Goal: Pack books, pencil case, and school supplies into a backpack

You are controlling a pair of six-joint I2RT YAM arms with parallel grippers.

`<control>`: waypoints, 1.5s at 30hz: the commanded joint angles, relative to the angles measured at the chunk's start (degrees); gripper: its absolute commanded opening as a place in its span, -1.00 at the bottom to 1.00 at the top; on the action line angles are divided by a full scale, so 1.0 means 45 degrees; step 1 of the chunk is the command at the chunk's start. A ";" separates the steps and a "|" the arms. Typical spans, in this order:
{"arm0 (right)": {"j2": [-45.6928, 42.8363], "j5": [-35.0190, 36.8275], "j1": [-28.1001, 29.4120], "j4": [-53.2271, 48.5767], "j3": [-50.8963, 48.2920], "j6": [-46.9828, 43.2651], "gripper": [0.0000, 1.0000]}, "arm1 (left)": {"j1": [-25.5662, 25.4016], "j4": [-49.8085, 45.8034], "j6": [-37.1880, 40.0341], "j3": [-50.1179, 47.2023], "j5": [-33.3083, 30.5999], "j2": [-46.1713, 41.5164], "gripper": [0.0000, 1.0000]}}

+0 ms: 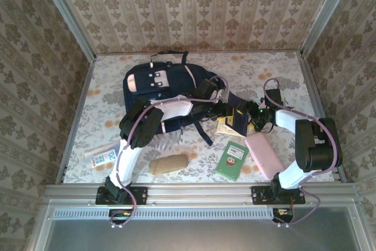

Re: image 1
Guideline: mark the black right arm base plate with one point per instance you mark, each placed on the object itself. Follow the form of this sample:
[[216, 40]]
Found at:
[[260, 195]]

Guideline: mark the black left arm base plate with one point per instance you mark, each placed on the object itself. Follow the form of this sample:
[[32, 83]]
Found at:
[[138, 195]]

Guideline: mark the blue notebook with yellow label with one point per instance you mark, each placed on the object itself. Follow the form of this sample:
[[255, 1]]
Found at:
[[242, 124]]

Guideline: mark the left aluminium table rail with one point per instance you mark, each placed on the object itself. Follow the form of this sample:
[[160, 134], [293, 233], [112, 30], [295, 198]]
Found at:
[[79, 110]]

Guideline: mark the aluminium mounting rail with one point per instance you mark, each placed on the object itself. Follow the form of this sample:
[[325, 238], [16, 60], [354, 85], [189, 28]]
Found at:
[[199, 193]]

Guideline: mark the navy blue backpack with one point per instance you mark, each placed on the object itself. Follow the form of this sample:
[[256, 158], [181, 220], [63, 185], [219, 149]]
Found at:
[[170, 80]]

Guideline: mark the beige pencil case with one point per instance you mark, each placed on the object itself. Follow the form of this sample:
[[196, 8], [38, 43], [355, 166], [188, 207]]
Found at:
[[168, 164]]

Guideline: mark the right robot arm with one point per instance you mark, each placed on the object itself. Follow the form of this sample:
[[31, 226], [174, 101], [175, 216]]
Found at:
[[317, 145]]

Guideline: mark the right aluminium table rail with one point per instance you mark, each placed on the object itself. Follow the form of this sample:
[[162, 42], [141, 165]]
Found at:
[[320, 104]]

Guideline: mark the left aluminium frame post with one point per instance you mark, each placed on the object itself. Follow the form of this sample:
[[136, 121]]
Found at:
[[67, 16]]

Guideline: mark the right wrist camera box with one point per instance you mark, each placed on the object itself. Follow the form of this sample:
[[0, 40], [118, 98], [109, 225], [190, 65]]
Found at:
[[273, 95]]

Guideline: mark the grey metal sheet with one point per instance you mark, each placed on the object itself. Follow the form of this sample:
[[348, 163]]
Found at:
[[199, 236]]

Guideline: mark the yellow book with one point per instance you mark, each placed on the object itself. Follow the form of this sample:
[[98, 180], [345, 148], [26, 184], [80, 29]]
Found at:
[[224, 130]]

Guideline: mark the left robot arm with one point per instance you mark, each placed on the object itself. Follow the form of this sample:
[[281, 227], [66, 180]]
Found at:
[[141, 127]]

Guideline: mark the right aluminium frame post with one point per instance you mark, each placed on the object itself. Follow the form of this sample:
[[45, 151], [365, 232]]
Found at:
[[326, 13]]

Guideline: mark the aluminium table rail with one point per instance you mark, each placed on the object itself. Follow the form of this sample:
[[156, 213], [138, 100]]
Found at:
[[320, 104], [79, 110]]

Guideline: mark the green notebook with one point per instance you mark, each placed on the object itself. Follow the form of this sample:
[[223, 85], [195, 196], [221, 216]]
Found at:
[[232, 161]]

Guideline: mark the aluminium frame post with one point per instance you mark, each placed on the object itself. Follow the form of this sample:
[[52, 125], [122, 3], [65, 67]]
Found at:
[[326, 13], [67, 16]]

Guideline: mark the pink pencil case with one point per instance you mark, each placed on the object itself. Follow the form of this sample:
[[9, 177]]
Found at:
[[264, 157]]

